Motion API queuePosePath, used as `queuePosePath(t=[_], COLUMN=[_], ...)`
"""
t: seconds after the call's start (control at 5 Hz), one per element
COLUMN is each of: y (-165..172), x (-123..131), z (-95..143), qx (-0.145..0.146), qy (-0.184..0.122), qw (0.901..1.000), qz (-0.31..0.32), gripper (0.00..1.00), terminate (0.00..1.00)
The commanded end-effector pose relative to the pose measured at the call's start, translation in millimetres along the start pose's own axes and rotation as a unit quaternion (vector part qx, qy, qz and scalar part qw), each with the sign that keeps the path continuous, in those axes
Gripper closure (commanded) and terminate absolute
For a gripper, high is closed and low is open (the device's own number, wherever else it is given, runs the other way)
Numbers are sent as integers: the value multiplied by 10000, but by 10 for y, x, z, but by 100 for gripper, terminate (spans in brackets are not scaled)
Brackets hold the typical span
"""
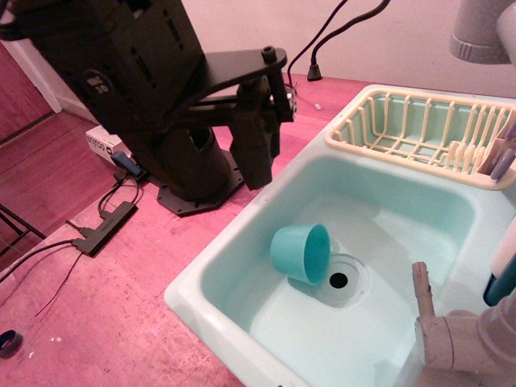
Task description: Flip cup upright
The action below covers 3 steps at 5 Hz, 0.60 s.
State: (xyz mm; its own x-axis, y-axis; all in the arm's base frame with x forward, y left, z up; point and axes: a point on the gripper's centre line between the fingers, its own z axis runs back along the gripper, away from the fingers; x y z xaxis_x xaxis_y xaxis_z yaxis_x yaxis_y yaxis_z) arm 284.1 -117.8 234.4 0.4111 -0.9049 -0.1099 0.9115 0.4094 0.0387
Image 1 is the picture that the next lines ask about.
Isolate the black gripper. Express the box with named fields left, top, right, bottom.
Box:
left=229, top=76, right=297, bottom=190

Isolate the teal plastic cup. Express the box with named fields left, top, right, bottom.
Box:
left=269, top=223, right=331, bottom=285

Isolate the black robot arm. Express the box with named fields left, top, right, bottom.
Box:
left=1, top=1, right=294, bottom=201

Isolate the blue connector plug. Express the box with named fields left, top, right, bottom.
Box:
left=110, top=151, right=146, bottom=179

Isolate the white cardboard box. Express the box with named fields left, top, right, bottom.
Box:
left=85, top=125, right=132, bottom=164

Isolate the cream dish drying rack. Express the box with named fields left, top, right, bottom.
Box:
left=325, top=85, right=515, bottom=190

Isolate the black USB hub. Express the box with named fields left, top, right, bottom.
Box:
left=72, top=202, right=138, bottom=257

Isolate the light green toy sink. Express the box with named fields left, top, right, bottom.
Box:
left=164, top=84, right=516, bottom=387

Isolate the purple utensil in rack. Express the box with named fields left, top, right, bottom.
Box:
left=489, top=123, right=515, bottom=182

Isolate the grey cylindrical lamp head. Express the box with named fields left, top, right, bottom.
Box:
left=449, top=0, right=515, bottom=65

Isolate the beige toy faucet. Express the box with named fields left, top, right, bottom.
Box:
left=412, top=262, right=515, bottom=386

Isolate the black power cable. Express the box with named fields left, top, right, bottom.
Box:
left=287, top=0, right=392, bottom=87

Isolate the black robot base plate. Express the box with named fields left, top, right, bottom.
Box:
left=145, top=149, right=246, bottom=218

